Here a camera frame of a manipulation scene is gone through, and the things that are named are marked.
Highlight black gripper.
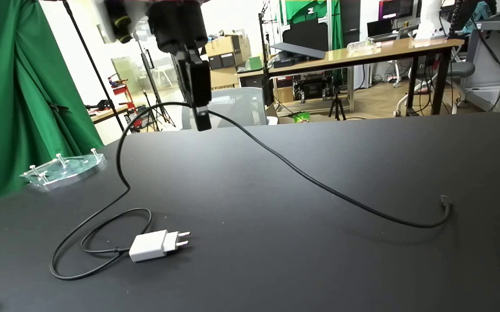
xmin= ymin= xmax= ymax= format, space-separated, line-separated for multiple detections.
xmin=146 ymin=0 xmax=214 ymax=133

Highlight white charger plug adapter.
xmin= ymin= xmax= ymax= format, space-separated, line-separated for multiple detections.
xmin=127 ymin=226 xmax=193 ymax=265

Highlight black charger cable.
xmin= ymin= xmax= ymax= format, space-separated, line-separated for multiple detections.
xmin=49 ymin=100 xmax=455 ymax=282

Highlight plain closed cardboard box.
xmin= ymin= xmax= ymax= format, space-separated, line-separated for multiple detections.
xmin=209 ymin=67 xmax=243 ymax=91

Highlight grey mesh office chair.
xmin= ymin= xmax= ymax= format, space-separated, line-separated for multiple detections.
xmin=181 ymin=84 xmax=268 ymax=131

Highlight open cardboard box black contents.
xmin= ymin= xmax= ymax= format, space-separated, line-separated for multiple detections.
xmin=205 ymin=32 xmax=254 ymax=70

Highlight red tool cart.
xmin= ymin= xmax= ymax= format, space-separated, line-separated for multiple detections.
xmin=108 ymin=70 xmax=148 ymax=133

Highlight black vertical pole stand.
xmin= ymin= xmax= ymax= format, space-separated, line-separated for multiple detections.
xmin=257 ymin=6 xmax=276 ymax=109

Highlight small wooden side table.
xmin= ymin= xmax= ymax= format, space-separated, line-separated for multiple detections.
xmin=87 ymin=102 xmax=134 ymax=126

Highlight thin black backdrop pole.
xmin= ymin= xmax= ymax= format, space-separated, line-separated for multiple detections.
xmin=59 ymin=0 xmax=130 ymax=136

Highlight slanted grey board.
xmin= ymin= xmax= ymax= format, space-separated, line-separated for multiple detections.
xmin=271 ymin=39 xmax=328 ymax=60

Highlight small green hanging cloth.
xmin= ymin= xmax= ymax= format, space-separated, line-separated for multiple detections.
xmin=283 ymin=0 xmax=344 ymax=50

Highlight small black tripod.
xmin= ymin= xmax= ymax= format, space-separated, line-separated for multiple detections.
xmin=327 ymin=74 xmax=349 ymax=122

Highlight translucent plate on standoffs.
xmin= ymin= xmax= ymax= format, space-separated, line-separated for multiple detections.
xmin=19 ymin=147 xmax=108 ymax=193

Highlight long wooden desk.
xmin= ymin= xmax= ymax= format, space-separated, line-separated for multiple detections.
xmin=238 ymin=36 xmax=465 ymax=117

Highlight large green backdrop cloth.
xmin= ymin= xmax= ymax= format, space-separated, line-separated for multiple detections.
xmin=0 ymin=0 xmax=106 ymax=213

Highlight dark computer monitor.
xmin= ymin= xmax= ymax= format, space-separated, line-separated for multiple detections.
xmin=366 ymin=17 xmax=396 ymax=41

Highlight monitor with red image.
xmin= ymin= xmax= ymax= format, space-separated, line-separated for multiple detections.
xmin=377 ymin=0 xmax=419 ymax=22

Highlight white curved stand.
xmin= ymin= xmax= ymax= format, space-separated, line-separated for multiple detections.
xmin=413 ymin=0 xmax=448 ymax=48

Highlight grey swivel chair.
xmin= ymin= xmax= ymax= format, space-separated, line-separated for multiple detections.
xmin=446 ymin=57 xmax=478 ymax=114

